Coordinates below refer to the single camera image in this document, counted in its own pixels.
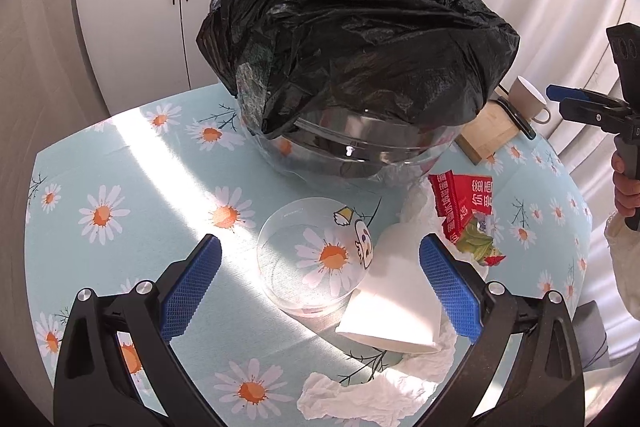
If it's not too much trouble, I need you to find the clear plastic trash bin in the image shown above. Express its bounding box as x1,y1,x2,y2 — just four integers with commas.
232,56,462,185

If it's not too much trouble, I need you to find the person's right hand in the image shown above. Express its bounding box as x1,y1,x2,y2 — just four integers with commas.
612,152,640,218

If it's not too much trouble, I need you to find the beige ceramic mug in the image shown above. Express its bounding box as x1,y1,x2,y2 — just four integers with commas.
508,76,551,124

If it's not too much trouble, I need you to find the white paper cup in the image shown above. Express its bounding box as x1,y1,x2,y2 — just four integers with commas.
336,223,442,355

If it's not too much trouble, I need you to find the wooden cutting board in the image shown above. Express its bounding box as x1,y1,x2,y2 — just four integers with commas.
456,88,521,165

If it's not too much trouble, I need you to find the red snack wrapper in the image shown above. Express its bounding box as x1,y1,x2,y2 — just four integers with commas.
427,170,506,267

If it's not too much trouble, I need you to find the white tissue behind cup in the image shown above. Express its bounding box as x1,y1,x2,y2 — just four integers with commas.
400,184,440,234

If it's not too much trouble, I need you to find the small crumpled white tissue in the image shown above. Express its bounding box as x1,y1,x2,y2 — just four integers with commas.
296,317,458,426

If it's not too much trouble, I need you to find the clear plastic cup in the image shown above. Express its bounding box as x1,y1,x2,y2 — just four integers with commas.
257,197,374,317

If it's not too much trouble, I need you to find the steel cleaver black handle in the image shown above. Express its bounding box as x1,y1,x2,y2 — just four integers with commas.
496,96,536,141

